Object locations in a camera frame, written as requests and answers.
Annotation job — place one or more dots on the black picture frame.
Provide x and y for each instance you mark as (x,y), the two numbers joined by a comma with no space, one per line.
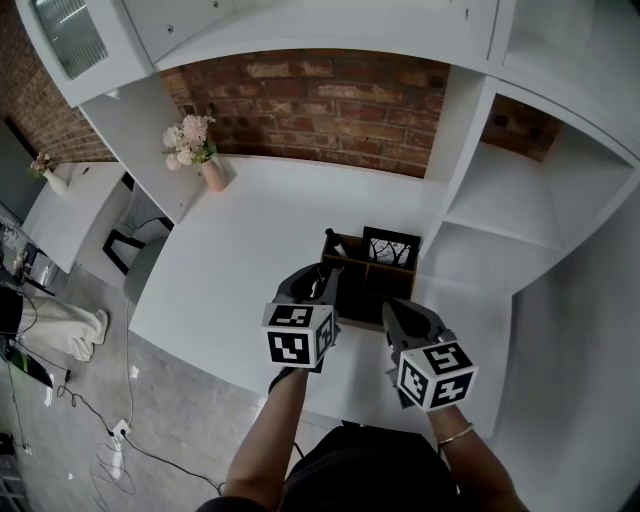
(392,247)

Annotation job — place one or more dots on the white side desk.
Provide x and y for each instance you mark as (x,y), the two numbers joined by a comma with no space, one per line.
(75,215)

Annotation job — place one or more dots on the white vase with flowers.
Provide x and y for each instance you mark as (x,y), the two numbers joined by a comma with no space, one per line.
(55,182)

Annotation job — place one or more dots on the black frame grey chair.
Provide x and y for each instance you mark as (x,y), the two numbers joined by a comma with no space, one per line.
(145,265)

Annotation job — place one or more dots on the person's right forearm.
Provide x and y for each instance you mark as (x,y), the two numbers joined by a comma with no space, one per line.
(480,470)

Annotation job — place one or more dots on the person's black clothing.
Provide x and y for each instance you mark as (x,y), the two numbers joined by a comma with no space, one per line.
(360,475)

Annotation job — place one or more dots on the black white marker pen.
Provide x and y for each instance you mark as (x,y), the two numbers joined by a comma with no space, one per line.
(334,242)

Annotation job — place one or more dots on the beige cloth bundle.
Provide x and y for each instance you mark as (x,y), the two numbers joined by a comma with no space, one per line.
(60,327)

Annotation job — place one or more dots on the brown wooden organizer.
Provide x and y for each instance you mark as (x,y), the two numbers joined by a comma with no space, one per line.
(385,285)

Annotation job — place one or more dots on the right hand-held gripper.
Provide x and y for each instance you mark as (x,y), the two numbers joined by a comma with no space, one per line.
(435,375)

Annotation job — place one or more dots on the white shelf unit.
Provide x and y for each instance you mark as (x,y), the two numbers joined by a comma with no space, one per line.
(500,200)

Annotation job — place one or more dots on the white glass door cabinet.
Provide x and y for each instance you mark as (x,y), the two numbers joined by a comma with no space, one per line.
(125,50)

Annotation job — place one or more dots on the pink vase with flowers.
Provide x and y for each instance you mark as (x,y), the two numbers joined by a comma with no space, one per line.
(212,172)

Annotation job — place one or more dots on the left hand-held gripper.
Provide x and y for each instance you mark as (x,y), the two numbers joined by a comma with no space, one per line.
(295,335)

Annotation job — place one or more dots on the person's left forearm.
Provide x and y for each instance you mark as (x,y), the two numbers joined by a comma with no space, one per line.
(270,440)

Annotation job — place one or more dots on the white power strip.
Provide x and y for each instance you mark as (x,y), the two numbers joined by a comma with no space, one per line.
(121,430)

